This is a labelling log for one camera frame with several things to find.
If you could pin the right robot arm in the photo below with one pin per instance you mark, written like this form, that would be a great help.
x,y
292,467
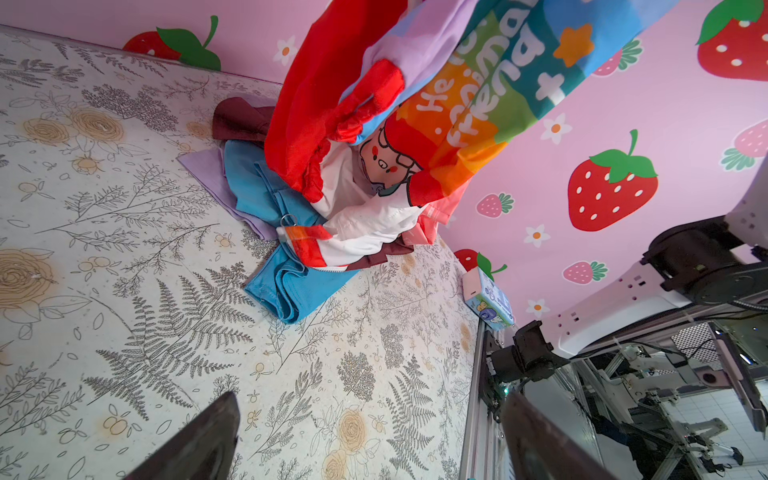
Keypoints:
x,y
712,262

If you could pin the blue cloth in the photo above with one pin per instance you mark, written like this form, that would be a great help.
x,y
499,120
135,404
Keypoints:
x,y
283,285

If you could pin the rainbow printed cloth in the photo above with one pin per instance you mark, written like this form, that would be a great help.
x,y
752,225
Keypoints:
x,y
391,107

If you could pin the lilac purple cloth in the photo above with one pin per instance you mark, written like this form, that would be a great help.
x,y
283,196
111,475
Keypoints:
x,y
207,168

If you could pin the blue tissue pack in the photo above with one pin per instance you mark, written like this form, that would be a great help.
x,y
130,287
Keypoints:
x,y
486,300

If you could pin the aluminium frame rail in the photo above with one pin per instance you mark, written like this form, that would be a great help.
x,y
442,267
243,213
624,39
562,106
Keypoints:
x,y
483,453

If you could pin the dark maroon cloth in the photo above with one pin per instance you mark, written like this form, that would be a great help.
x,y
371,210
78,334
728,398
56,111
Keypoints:
x,y
236,119

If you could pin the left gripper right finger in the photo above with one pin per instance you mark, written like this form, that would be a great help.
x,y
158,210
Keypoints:
x,y
539,449

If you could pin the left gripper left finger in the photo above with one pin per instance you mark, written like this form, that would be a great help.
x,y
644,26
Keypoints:
x,y
203,449

